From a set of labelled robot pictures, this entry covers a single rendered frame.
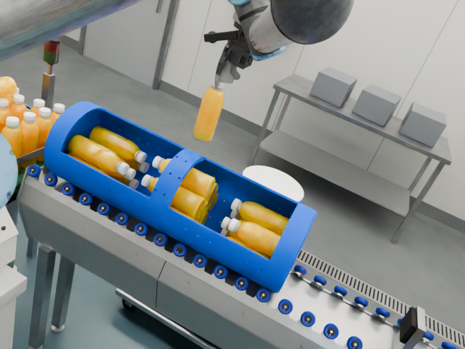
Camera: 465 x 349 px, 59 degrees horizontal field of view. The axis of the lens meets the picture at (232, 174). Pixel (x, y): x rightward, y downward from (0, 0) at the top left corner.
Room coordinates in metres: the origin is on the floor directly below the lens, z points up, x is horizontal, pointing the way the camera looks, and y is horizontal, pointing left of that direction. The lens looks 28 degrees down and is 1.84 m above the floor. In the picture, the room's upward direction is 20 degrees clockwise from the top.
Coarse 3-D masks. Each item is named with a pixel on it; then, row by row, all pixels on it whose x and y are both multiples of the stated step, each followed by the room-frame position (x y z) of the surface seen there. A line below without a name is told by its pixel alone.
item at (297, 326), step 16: (48, 192) 1.15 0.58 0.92; (80, 208) 1.13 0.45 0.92; (112, 224) 1.10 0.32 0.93; (144, 240) 1.07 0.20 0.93; (160, 256) 1.04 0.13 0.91; (176, 256) 1.05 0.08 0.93; (192, 272) 1.02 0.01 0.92; (224, 288) 1.00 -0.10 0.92; (256, 304) 0.98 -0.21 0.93; (288, 320) 0.95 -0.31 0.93; (304, 336) 0.93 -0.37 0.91; (320, 336) 0.93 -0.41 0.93
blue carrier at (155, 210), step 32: (64, 128) 1.16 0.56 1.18; (128, 128) 1.35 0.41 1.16; (64, 160) 1.11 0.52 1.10; (192, 160) 1.15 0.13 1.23; (96, 192) 1.10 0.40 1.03; (128, 192) 1.06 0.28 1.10; (160, 192) 1.05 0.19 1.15; (224, 192) 1.28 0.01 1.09; (256, 192) 1.24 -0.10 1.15; (160, 224) 1.04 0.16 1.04; (192, 224) 1.01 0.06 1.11; (288, 224) 1.02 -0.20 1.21; (224, 256) 0.99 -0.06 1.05; (256, 256) 0.96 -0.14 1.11; (288, 256) 0.96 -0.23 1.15
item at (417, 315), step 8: (408, 312) 1.02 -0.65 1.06; (416, 312) 1.01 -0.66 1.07; (424, 312) 1.02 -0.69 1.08; (408, 320) 0.99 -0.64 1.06; (416, 320) 0.98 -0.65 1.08; (424, 320) 0.98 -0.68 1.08; (400, 328) 1.00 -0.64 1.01; (408, 328) 0.95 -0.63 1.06; (416, 328) 0.95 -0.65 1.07; (424, 328) 0.95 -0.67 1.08; (400, 336) 0.97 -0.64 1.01; (408, 336) 0.95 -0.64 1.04; (416, 336) 0.94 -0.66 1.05; (400, 344) 0.97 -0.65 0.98; (408, 344) 0.94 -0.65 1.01
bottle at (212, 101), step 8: (208, 96) 1.28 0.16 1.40; (216, 96) 1.28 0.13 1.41; (208, 104) 1.28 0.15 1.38; (216, 104) 1.28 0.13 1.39; (200, 112) 1.29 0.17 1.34; (208, 112) 1.28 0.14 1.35; (216, 112) 1.28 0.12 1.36; (200, 120) 1.28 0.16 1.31; (208, 120) 1.28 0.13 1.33; (216, 120) 1.29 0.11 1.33; (200, 128) 1.28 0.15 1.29; (208, 128) 1.28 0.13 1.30; (200, 136) 1.28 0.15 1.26; (208, 136) 1.29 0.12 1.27
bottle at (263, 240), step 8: (240, 224) 1.06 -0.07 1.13; (248, 224) 1.05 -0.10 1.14; (256, 224) 1.06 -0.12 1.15; (240, 232) 1.04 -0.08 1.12; (248, 232) 1.03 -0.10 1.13; (256, 232) 1.03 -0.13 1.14; (264, 232) 1.04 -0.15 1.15; (272, 232) 1.05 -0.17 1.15; (248, 240) 1.02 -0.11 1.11; (256, 240) 1.02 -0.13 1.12; (264, 240) 1.02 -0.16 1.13; (272, 240) 1.02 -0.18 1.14; (256, 248) 1.02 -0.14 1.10; (264, 248) 1.01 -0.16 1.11; (272, 248) 1.01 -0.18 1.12
